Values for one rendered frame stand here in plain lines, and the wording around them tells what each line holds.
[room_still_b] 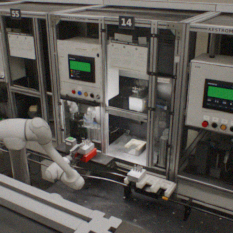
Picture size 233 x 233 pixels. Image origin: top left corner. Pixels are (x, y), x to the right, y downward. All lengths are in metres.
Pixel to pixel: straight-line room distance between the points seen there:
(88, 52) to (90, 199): 1.15
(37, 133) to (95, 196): 0.95
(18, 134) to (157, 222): 1.17
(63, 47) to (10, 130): 0.96
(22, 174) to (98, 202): 0.74
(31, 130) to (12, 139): 0.13
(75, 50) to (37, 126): 0.89
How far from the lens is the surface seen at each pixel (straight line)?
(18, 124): 2.05
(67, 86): 2.82
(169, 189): 2.50
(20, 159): 2.16
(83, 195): 2.77
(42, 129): 2.00
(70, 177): 2.39
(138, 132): 3.13
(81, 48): 2.63
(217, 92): 2.22
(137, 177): 2.53
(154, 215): 2.58
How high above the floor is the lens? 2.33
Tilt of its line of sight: 24 degrees down
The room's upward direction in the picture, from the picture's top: straight up
